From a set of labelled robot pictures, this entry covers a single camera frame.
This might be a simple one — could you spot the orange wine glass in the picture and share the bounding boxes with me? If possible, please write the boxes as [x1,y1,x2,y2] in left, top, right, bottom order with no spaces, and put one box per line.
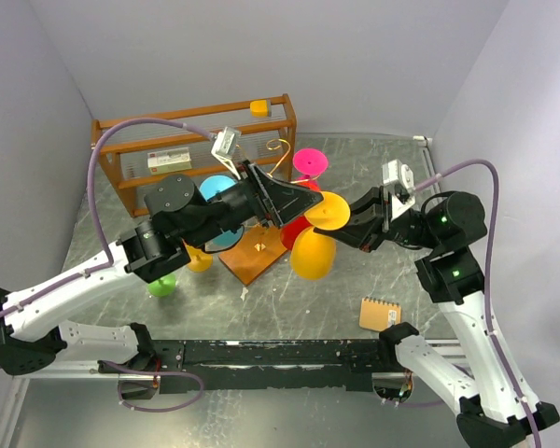
[186,245,213,273]
[289,191,351,281]

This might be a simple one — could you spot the pink wine glass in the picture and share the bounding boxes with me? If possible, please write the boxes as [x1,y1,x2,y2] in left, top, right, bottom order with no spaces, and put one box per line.
[292,147,329,190]

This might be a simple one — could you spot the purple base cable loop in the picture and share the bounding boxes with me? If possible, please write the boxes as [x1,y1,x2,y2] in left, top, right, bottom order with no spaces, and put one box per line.
[103,363,205,413]

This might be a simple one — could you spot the yellow grey block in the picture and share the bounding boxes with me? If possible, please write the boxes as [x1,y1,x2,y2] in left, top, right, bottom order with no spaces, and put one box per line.
[249,99,272,118]

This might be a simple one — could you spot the orange wine glass front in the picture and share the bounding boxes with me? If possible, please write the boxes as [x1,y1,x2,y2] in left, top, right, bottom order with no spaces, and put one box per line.
[289,191,351,281]

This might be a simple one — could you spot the brown spiral notepad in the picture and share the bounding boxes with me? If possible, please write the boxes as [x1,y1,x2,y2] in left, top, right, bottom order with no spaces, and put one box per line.
[358,297,401,332]

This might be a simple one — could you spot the green wine glass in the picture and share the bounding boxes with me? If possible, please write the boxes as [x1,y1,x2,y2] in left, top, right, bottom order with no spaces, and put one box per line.
[147,273,176,298]

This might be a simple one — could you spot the gold wire wine glass rack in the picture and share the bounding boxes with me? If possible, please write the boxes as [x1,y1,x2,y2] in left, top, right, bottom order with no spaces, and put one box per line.
[218,137,294,287]

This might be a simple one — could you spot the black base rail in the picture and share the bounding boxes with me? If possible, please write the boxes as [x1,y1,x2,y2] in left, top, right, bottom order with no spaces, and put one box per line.
[123,339,401,394]

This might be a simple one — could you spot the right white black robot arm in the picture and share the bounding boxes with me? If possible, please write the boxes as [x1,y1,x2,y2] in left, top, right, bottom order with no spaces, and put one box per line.
[328,188,560,447]

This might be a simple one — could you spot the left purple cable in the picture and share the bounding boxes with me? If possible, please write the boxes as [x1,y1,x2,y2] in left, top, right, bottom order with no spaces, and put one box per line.
[0,117,216,374]

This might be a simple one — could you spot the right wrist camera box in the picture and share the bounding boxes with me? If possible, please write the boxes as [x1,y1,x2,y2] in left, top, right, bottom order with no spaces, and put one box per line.
[382,160,415,204]

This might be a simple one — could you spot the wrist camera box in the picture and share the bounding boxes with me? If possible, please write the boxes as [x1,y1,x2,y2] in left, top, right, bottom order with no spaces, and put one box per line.
[382,160,415,204]
[211,127,242,160]

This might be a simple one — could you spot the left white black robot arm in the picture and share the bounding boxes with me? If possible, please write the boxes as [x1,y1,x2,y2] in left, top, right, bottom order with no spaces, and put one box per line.
[0,161,323,376]

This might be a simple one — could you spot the small white green box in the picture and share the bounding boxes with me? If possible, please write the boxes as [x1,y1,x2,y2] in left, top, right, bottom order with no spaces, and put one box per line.
[147,147,192,175]

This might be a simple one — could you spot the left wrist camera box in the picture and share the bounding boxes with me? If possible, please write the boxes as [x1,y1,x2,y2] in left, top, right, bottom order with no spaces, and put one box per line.
[211,127,242,160]

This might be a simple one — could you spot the wooden shelf rack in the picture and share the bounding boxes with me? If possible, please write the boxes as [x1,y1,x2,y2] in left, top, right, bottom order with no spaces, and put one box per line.
[99,93,297,217]

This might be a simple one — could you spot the red wine glass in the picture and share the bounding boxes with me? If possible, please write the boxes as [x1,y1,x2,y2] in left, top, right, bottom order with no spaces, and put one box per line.
[280,216,311,250]

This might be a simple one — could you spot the blue wine glass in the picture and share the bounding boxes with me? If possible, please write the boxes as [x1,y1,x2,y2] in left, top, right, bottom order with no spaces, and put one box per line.
[199,175,244,247]

